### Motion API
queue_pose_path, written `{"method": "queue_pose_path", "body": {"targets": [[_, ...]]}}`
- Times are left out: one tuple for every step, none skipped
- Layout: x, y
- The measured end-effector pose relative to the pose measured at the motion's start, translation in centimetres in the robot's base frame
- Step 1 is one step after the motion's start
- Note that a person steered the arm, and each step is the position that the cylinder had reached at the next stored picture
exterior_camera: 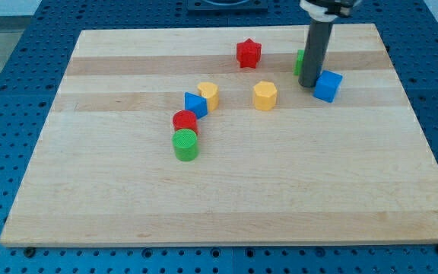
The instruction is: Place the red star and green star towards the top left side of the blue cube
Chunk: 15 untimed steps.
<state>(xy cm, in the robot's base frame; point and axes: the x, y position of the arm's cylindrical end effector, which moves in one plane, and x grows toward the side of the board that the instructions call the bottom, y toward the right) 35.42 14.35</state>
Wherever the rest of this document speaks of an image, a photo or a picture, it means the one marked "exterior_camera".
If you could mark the green star block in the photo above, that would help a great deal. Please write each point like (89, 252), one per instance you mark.
(299, 62)

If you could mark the green cylinder block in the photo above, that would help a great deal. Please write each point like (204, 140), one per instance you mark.
(185, 144)

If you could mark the yellow heart block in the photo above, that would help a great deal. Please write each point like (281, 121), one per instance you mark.
(209, 91)

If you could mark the blue cube block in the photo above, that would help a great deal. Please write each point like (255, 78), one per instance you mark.
(327, 86)

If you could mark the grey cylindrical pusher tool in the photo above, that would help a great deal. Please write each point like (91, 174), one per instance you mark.
(314, 54)

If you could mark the wooden board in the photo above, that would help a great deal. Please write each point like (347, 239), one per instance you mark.
(103, 172)

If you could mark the yellow hexagon block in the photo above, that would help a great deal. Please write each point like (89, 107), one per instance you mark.
(264, 95)

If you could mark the red cylinder block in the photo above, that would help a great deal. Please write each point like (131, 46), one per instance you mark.
(185, 119)

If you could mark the blue triangle block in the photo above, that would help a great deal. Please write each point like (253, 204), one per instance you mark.
(197, 104)

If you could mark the red star block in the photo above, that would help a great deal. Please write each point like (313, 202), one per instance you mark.
(248, 53)

